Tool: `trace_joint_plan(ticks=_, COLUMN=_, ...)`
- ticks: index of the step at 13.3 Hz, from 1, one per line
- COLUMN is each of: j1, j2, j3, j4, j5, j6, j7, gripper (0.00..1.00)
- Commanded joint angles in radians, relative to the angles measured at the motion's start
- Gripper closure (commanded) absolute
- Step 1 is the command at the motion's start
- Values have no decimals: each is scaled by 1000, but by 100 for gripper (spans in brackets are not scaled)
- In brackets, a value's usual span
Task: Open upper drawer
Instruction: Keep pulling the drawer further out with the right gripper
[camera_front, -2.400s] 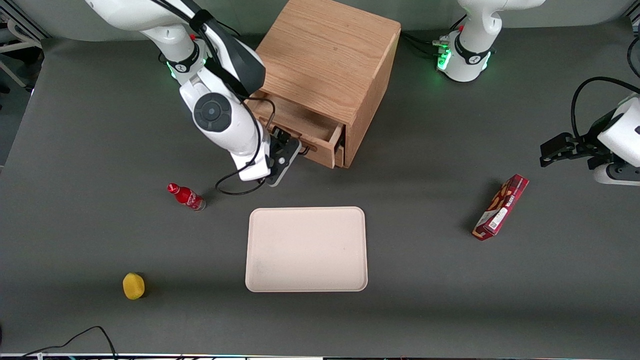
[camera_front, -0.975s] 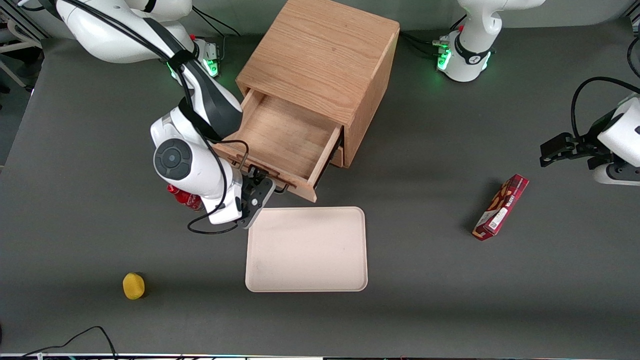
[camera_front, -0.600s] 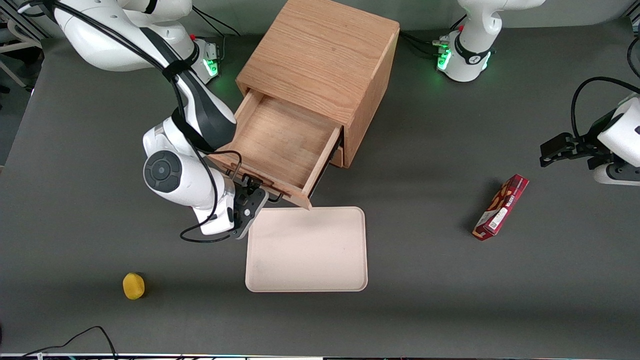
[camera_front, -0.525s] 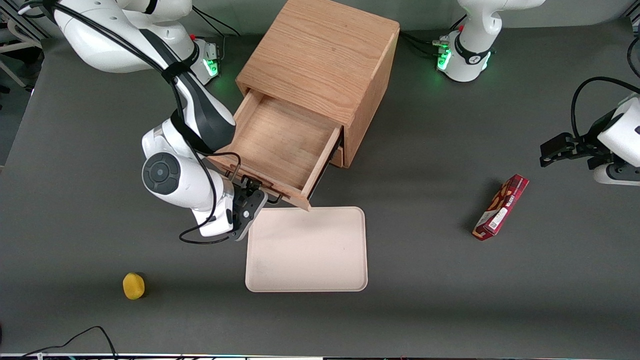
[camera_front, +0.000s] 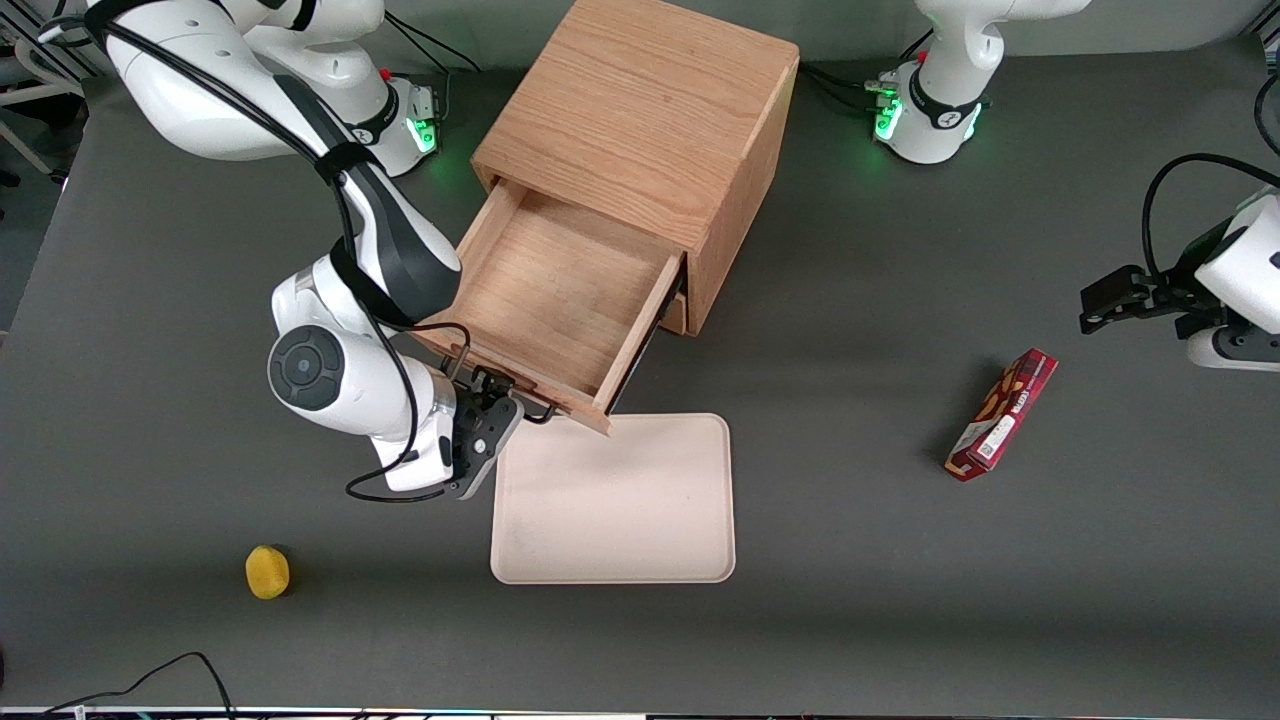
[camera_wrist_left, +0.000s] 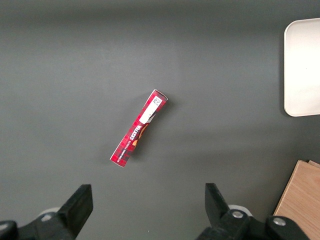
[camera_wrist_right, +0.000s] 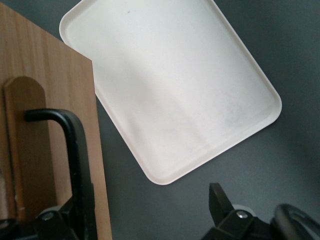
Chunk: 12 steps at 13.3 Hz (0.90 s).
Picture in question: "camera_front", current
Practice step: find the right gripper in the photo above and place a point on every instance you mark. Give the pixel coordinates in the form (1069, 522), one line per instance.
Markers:
(470, 403)

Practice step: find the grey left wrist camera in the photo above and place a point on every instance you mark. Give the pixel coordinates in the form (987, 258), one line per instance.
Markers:
(1240, 352)

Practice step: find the wooden drawer cabinet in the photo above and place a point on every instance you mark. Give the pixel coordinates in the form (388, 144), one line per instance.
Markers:
(640, 100)

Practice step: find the white metal frame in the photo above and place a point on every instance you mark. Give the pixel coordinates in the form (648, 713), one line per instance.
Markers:
(40, 92)

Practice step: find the red cookie box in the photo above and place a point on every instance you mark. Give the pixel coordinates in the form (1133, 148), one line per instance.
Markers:
(1000, 415)

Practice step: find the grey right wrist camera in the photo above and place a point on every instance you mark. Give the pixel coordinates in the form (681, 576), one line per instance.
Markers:
(485, 445)

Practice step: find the beige plastic tray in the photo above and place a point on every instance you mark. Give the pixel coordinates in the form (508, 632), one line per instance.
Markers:
(610, 500)

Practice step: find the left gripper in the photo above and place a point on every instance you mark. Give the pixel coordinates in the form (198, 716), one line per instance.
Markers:
(1176, 291)

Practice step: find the wooden drawer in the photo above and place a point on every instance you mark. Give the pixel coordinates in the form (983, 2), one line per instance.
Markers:
(677, 315)
(560, 290)

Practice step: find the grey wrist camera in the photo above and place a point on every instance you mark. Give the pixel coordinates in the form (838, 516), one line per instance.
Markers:
(1240, 352)
(485, 445)

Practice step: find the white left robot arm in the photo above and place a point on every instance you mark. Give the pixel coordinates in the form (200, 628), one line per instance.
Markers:
(940, 110)

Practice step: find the yellow lemon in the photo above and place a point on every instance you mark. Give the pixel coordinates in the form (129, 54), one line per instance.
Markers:
(267, 572)

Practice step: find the wooden drawer at cabinet base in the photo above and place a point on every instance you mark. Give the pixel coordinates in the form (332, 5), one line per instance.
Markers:
(677, 315)

